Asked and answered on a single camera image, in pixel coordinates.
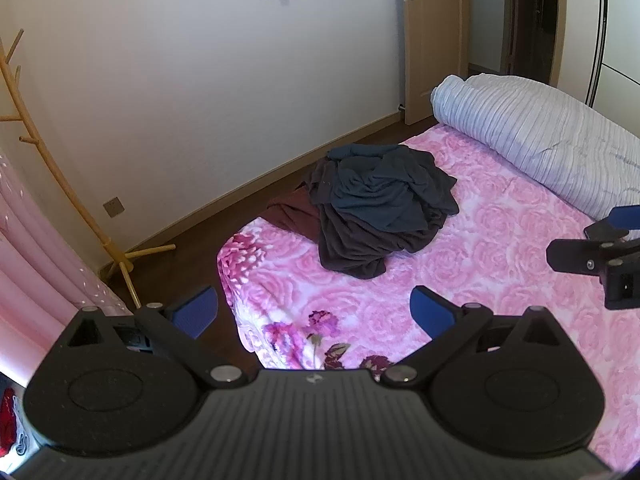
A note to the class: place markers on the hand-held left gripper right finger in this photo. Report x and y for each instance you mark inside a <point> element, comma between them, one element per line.
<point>430,310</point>

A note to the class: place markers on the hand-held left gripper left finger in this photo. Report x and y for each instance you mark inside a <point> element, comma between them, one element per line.
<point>197,310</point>

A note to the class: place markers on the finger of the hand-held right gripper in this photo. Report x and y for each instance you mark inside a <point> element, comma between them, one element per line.
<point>580,255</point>
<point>625,217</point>

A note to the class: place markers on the dark blue-grey fleece garment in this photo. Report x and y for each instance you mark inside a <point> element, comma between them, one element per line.
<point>380,200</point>

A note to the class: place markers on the pink floral blanket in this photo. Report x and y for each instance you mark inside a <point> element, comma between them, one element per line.
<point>475,270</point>

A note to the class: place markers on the wooden coat rack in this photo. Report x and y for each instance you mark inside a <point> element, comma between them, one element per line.
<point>119,257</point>

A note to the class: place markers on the dark grey garment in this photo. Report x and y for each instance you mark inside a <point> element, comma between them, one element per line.
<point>350,250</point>

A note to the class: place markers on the maroon garment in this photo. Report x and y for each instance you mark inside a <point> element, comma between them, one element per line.
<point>292,215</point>

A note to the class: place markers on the striped lavender quilt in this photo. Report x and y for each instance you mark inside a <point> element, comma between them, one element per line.
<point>525,125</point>

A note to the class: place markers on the pink curtain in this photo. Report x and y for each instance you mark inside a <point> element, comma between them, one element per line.
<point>35,270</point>

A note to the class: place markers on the white wardrobe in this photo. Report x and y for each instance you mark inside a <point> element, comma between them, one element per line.
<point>622,20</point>

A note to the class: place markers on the red cloth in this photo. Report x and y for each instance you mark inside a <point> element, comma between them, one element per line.
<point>7,420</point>

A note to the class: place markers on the wooden door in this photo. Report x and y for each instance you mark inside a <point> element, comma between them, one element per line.
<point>435,50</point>

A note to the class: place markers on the beige wall socket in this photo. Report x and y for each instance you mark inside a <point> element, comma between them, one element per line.
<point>113,206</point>

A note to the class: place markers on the wooden door frame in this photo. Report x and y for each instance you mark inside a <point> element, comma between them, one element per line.
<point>560,20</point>

